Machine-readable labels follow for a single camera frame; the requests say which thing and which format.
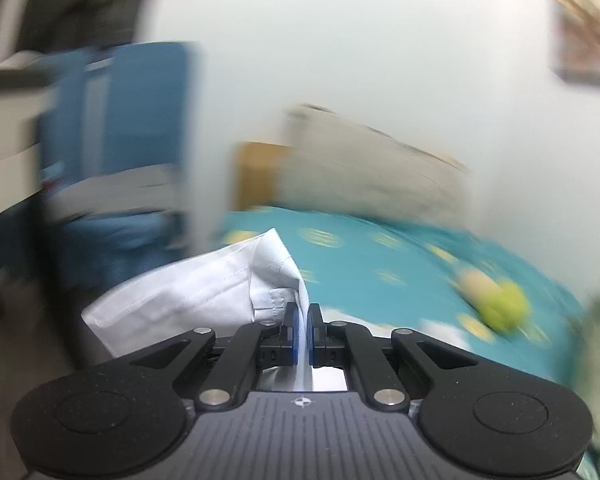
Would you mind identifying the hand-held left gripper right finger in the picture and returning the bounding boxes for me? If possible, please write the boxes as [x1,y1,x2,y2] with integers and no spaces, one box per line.
[307,302,475,414]

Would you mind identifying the wall poster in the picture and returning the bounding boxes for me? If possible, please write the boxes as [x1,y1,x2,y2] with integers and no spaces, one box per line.
[547,0,600,87]

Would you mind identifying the beige pillow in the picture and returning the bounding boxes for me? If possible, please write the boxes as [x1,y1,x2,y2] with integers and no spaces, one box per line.
[279,103,474,233]

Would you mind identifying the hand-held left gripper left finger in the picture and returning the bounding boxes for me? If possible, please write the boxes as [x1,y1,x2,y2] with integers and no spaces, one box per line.
[130,301,304,414]

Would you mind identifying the yellow-green plush toy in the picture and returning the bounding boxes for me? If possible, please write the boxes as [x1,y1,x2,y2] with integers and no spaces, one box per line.
[456,267,532,334]

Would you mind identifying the blue chair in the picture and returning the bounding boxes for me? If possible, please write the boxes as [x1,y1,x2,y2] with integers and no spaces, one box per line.
[34,41,203,283]

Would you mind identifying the teal printed bedsheet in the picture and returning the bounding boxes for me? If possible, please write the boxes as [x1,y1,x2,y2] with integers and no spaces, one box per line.
[214,205,597,480]

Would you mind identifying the white garment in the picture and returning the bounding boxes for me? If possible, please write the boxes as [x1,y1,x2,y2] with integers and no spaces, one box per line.
[81,228,350,394]

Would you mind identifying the white desk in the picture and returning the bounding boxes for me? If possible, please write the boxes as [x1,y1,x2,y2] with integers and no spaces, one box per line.
[0,50,48,227]

